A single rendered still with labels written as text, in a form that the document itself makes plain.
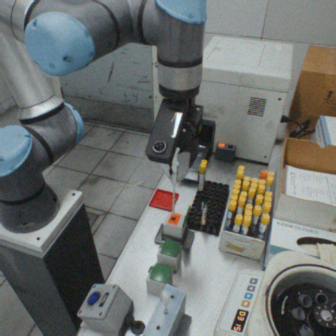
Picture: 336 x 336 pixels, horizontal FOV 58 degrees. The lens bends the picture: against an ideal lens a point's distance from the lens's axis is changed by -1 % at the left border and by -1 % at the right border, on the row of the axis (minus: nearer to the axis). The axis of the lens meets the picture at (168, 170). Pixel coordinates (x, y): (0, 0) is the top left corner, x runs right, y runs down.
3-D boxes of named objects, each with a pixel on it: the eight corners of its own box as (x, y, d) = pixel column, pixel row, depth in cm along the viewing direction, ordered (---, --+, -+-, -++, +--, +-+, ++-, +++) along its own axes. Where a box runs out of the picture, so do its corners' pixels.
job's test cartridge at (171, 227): (168, 226, 79) (168, 210, 75) (186, 232, 78) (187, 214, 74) (163, 238, 76) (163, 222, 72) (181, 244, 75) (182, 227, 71)
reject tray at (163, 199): (157, 190, 91) (157, 187, 91) (178, 195, 90) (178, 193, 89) (148, 205, 86) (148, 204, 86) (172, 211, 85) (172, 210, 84)
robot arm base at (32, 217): (-13, 217, 79) (-28, 190, 73) (33, 184, 89) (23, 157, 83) (27, 243, 74) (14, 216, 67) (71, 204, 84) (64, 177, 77)
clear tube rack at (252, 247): (232, 193, 90) (235, 175, 86) (267, 201, 88) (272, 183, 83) (217, 249, 75) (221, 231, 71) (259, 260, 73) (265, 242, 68)
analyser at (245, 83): (206, 110, 127) (213, 34, 108) (274, 121, 120) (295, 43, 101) (185, 153, 105) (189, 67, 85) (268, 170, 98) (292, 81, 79)
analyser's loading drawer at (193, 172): (193, 139, 108) (194, 126, 104) (212, 142, 106) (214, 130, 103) (175, 175, 93) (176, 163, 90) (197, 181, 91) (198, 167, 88)
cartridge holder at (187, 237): (161, 226, 81) (161, 217, 79) (194, 235, 79) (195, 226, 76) (154, 242, 77) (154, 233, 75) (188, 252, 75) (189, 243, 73)
